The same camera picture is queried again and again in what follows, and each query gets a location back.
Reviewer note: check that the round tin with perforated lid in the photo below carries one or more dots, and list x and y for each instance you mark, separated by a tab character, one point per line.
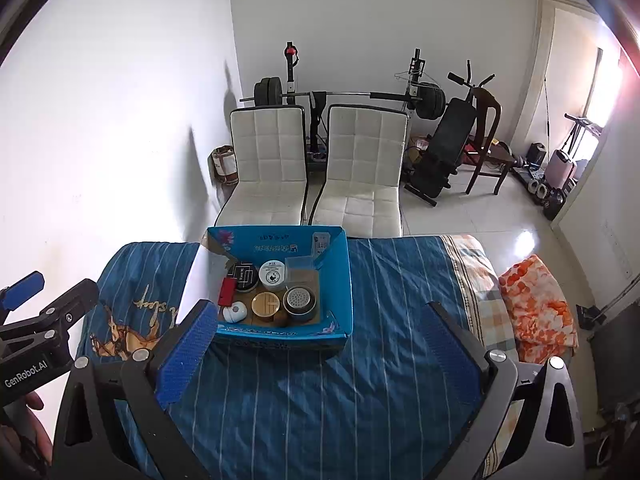
300	300

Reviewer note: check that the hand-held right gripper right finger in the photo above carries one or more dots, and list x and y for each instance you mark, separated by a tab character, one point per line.
455	360

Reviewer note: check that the dark furniture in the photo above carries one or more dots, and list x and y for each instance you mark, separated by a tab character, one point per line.
615	360

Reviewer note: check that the white round jar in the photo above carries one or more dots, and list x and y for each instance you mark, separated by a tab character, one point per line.
272	275

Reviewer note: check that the black folding stand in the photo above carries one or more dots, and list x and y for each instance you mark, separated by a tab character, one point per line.
585	122

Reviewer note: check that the round gold tin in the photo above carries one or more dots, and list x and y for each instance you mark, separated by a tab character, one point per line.
265	305

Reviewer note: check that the clear plastic box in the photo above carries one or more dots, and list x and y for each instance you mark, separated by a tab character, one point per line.
302	272

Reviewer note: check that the white padded chair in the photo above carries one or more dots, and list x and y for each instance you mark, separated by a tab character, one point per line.
365	145
267	145

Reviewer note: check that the window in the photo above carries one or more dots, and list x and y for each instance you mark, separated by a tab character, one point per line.
612	90

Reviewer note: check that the person's left hand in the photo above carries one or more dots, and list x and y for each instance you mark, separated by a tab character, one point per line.
35	406

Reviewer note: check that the brown and white basket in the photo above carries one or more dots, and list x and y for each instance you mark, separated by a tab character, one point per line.
223	165

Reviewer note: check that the black bag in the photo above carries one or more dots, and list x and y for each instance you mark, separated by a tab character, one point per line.
554	205

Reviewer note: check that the round black tin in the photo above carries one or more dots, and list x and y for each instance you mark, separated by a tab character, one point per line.
244	277

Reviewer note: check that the blue cardboard box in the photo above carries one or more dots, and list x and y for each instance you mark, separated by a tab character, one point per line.
335	280

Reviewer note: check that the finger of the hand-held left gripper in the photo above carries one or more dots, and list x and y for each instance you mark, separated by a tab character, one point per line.
70	305
22	287

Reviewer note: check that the blue striped bed sheet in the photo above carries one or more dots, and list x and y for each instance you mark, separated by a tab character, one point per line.
300	400

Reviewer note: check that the pink suitcase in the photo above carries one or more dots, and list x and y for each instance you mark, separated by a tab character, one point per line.
560	167

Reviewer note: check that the small black appliance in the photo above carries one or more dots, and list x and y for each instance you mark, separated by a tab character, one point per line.
536	155

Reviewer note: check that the small white rounded device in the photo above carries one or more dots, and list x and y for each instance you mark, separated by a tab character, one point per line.
235	312

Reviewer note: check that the black barbell rack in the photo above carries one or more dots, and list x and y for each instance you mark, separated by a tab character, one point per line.
290	80

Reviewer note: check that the orange floral pillow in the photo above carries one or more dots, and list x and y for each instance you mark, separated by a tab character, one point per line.
535	300

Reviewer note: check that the dark wooden chair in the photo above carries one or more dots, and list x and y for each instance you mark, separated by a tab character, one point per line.
501	156

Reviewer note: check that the red rectangular case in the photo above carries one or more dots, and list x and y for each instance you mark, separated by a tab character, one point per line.
227	291

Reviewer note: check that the black exercise bench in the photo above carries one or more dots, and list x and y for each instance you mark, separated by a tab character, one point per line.
452	130

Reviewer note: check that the barbell with black plates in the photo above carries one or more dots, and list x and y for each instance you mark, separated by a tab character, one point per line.
267	91

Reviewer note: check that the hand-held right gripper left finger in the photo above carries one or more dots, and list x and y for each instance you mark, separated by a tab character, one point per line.
187	355

